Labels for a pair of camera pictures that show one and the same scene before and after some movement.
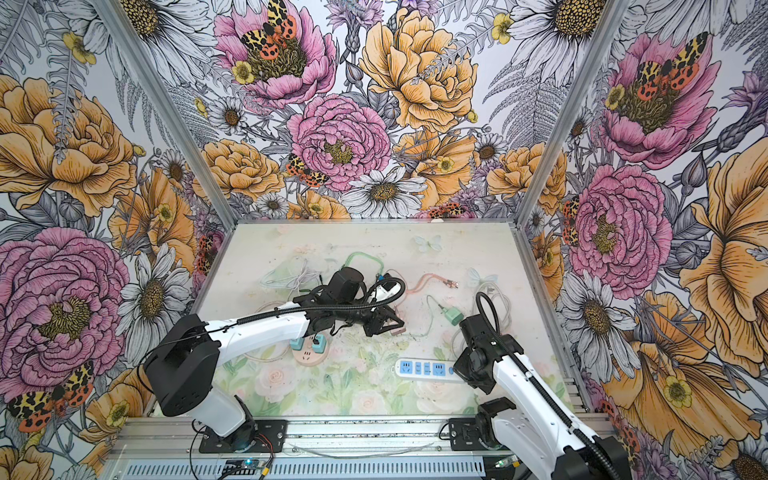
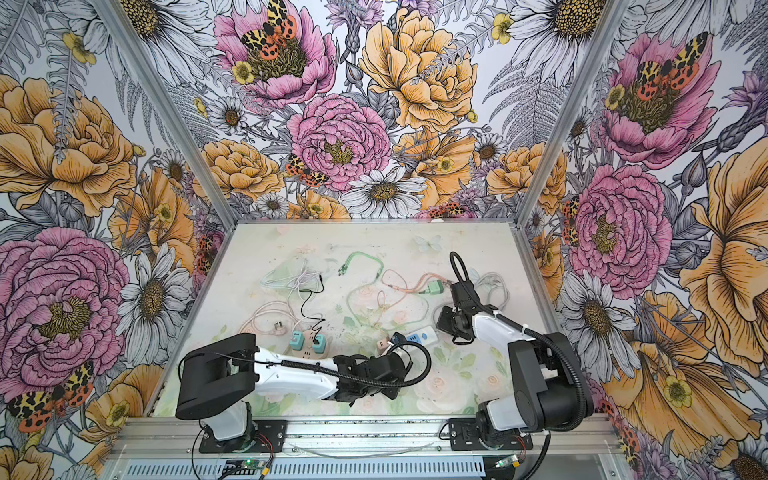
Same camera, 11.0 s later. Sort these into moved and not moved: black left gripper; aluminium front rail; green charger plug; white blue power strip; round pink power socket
Moved: white blue power strip; green charger plug; black left gripper
Not moved: aluminium front rail; round pink power socket
